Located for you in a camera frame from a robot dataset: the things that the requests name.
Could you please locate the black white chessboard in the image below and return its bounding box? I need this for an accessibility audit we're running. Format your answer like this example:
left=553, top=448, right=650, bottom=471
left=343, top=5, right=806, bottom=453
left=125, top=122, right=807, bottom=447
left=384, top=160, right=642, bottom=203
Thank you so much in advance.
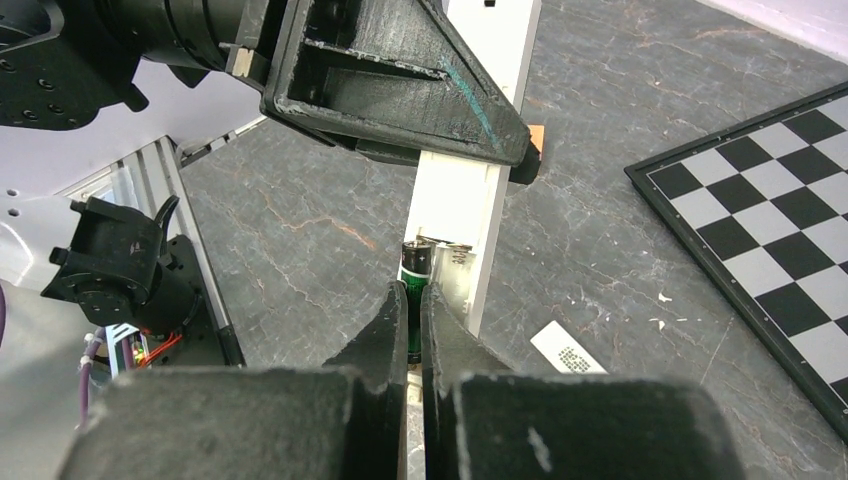
left=625, top=84, right=847, bottom=437

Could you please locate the aluminium frame rail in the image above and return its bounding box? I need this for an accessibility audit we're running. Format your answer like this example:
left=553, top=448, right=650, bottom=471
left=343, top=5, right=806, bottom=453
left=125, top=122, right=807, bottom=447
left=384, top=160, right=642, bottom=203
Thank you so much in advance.
left=41, top=137, right=245, bottom=367

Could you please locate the white remote back cover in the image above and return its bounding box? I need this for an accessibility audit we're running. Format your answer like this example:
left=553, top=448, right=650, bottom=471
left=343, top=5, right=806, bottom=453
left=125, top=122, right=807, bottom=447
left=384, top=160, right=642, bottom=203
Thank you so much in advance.
left=530, top=321, right=607, bottom=375

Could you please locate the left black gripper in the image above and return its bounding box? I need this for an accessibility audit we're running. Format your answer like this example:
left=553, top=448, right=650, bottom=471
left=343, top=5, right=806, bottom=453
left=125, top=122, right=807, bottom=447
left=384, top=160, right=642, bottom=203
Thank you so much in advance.
left=223, top=0, right=532, bottom=167

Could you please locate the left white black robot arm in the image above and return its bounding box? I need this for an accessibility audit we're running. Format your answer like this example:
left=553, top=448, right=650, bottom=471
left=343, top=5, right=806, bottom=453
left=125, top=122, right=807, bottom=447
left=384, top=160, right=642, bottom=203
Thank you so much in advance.
left=1, top=0, right=540, bottom=168

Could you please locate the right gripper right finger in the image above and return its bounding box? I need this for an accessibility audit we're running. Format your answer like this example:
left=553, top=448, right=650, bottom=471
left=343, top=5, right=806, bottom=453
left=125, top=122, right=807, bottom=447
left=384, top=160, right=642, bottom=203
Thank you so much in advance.
left=420, top=283, right=511, bottom=479

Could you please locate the small wooden block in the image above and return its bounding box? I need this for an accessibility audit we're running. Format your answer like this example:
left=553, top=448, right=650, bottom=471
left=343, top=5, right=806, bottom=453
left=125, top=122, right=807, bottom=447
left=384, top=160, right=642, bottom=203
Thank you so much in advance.
left=529, top=125, right=545, bottom=157

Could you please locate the white rectangular bar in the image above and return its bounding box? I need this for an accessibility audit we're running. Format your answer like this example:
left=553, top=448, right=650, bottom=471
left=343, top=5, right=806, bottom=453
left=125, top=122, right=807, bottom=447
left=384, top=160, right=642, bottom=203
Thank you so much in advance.
left=404, top=0, right=542, bottom=335

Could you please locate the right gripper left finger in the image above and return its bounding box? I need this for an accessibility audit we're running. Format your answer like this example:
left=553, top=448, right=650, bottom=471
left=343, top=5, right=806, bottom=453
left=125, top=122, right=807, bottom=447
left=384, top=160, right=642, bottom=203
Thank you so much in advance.
left=324, top=280, right=408, bottom=479

